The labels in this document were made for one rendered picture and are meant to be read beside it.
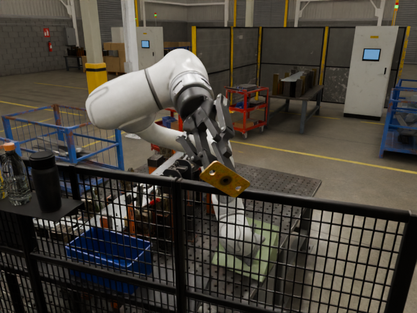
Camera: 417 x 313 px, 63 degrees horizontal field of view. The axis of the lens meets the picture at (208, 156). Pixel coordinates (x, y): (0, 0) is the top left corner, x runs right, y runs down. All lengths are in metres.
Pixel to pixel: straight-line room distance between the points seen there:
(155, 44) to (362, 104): 7.31
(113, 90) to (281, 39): 8.96
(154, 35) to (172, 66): 11.84
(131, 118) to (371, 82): 7.83
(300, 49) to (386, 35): 2.18
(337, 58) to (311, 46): 0.73
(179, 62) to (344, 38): 8.58
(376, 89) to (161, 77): 7.82
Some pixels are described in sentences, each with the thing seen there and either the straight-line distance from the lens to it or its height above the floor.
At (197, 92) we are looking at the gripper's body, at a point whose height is 1.84.
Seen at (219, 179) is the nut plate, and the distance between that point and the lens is 0.52.
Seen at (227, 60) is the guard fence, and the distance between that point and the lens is 8.14.
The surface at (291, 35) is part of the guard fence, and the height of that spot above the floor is 1.77.
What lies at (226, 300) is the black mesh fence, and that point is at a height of 1.16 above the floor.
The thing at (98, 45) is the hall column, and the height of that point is 1.54.
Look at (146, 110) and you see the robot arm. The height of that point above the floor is 1.78.
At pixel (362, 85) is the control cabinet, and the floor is 0.76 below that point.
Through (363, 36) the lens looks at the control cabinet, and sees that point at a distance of 8.39.
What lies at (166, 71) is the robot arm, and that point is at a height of 1.87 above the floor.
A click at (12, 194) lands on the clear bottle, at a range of 1.23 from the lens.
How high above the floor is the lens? 1.96
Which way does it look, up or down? 21 degrees down
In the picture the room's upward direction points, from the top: straight up
